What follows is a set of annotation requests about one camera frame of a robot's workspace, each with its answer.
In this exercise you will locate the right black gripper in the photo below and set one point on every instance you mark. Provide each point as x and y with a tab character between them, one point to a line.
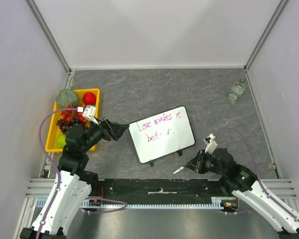
199	162

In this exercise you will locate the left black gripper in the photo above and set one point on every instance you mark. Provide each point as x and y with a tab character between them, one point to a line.
112	130

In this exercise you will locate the white whiteboard black frame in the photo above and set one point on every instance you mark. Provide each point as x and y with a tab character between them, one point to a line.
162	134

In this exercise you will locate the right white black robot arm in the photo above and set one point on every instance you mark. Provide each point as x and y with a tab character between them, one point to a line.
244	184

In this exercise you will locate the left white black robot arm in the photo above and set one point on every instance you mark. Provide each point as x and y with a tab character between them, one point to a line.
73	184

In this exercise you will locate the red apple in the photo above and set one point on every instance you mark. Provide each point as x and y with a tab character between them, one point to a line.
89	98

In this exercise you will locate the red strawberry cluster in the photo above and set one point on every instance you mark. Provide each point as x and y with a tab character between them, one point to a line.
72	116

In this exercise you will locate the purple grape bunch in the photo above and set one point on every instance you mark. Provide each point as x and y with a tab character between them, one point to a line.
64	125

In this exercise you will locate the green pear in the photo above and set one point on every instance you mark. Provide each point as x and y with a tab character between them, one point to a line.
60	141

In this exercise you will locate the green netted melon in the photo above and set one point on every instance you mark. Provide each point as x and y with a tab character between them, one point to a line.
67	97

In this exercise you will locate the yellow plastic bin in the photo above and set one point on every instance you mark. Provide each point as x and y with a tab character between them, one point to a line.
54	131

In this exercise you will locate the clear glass bottle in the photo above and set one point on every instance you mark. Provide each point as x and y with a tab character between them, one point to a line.
236	91

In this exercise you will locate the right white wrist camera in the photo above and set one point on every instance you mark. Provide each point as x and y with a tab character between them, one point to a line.
210	143

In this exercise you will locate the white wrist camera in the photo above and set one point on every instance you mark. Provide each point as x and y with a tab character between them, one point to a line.
210	143
88	113

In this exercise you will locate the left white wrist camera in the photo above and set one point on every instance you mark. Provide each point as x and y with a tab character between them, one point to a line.
88	113

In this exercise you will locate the white slotted cable duct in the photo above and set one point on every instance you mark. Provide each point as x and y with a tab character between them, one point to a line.
217	203

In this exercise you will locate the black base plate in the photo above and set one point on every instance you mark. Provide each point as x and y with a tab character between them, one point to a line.
161	191

